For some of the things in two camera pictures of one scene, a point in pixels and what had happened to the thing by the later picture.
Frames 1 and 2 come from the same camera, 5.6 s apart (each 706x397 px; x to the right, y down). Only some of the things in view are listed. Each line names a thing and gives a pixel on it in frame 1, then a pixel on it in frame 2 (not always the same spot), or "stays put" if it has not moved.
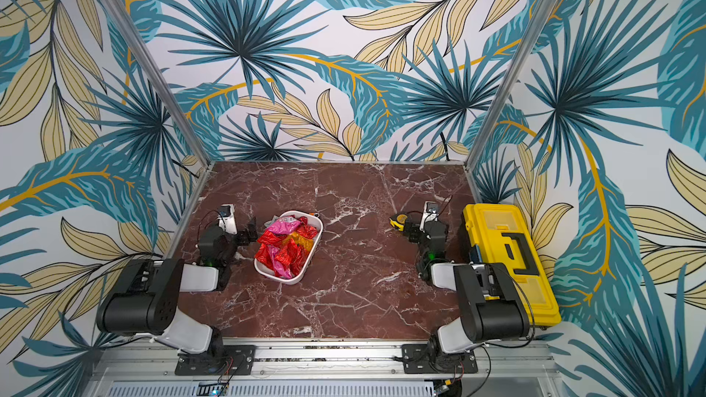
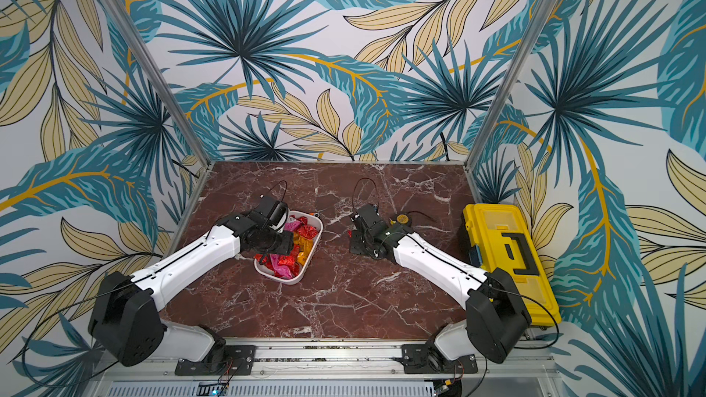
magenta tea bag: (285, 225) stays put
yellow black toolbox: (500, 233) stays put
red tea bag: (264, 255) stays put
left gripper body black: (242, 238) to (277, 243)
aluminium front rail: (500, 371) stays put
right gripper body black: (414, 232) to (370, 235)
